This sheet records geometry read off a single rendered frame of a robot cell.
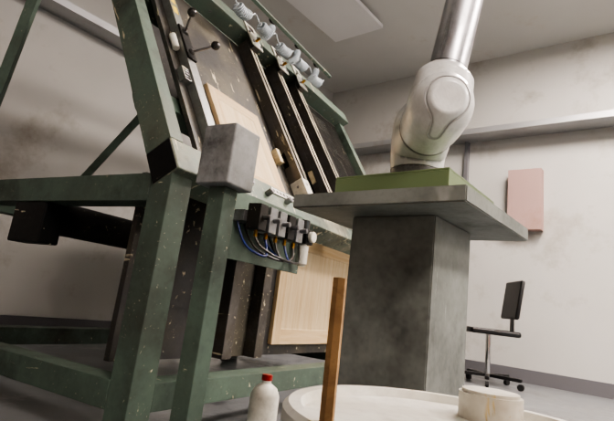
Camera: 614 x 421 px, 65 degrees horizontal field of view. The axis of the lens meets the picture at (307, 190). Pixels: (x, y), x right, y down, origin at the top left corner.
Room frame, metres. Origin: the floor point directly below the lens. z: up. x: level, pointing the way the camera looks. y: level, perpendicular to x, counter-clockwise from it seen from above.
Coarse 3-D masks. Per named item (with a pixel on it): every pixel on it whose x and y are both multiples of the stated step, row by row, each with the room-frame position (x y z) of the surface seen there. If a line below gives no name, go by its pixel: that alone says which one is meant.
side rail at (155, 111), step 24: (120, 0) 1.64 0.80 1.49; (120, 24) 1.62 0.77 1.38; (144, 24) 1.58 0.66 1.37; (144, 48) 1.53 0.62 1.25; (144, 72) 1.52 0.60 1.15; (144, 96) 1.51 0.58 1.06; (168, 96) 1.51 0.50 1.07; (144, 120) 1.49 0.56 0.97; (168, 120) 1.45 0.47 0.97; (144, 144) 1.48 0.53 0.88
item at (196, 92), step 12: (168, 0) 1.88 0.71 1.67; (168, 12) 1.87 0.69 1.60; (180, 24) 1.86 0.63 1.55; (180, 36) 1.81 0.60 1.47; (180, 48) 1.81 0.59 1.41; (180, 60) 1.80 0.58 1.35; (192, 72) 1.76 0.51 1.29; (192, 84) 1.75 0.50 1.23; (192, 96) 1.74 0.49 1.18; (204, 96) 1.76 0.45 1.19; (204, 108) 1.72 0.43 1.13; (204, 120) 1.70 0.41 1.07; (204, 132) 1.69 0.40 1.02
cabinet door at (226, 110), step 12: (216, 96) 1.90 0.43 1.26; (216, 108) 1.86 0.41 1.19; (228, 108) 1.97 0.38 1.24; (240, 108) 2.07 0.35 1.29; (216, 120) 1.84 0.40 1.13; (228, 120) 1.92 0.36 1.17; (240, 120) 2.02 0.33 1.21; (252, 120) 2.13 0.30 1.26; (264, 144) 2.12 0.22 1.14; (264, 156) 2.07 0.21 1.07; (264, 168) 2.01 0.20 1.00; (276, 168) 2.12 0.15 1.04; (264, 180) 1.95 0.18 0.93; (276, 180) 2.06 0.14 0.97
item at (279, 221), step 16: (240, 208) 1.66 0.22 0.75; (256, 208) 1.60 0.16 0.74; (272, 208) 1.65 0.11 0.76; (240, 224) 1.67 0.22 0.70; (256, 224) 1.60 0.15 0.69; (272, 224) 1.66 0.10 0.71; (288, 224) 1.69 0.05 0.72; (304, 224) 1.95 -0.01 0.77; (240, 240) 1.68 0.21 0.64; (256, 240) 1.62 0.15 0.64; (272, 240) 1.85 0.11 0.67; (288, 240) 1.82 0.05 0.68; (304, 240) 1.94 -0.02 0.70; (240, 256) 1.69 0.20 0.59; (256, 256) 1.77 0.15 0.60; (272, 256) 1.66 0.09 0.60; (288, 256) 1.96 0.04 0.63; (304, 256) 1.95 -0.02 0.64
